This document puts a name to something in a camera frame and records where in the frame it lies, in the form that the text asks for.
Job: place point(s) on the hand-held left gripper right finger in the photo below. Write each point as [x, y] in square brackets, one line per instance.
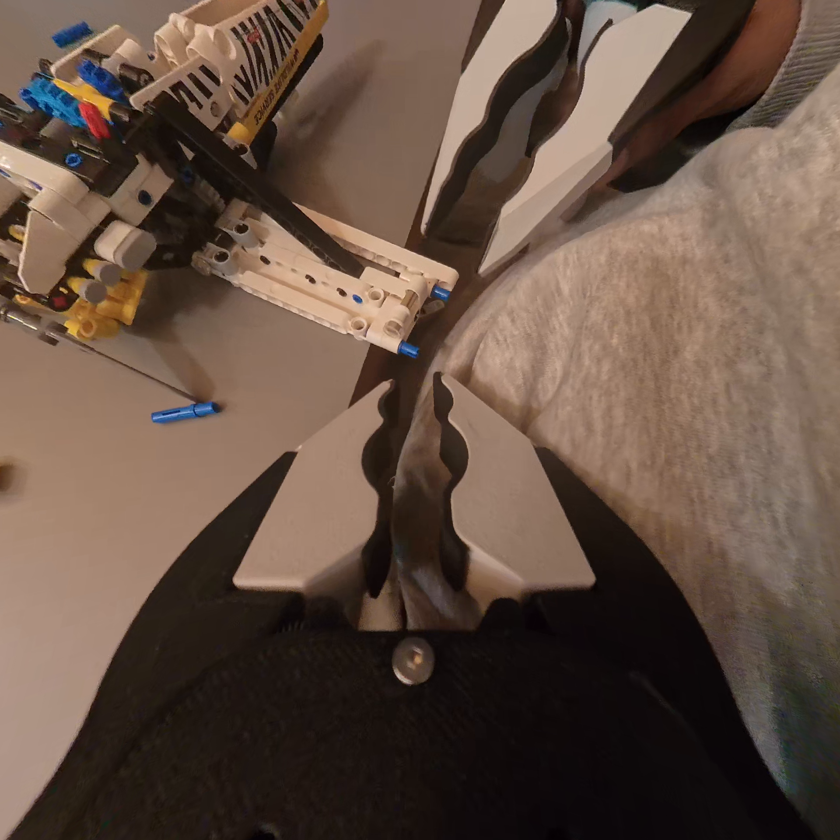
[518, 525]

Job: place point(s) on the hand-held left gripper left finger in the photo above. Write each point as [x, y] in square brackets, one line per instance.
[308, 525]

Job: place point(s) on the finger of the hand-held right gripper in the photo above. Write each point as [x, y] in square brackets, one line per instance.
[590, 118]
[479, 85]

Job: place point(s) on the zebra striped lego helicopter model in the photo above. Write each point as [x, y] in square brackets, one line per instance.
[289, 282]

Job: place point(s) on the blue lego pin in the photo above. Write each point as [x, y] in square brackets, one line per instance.
[185, 412]
[71, 34]

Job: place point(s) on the person's right hand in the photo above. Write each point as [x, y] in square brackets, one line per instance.
[695, 92]

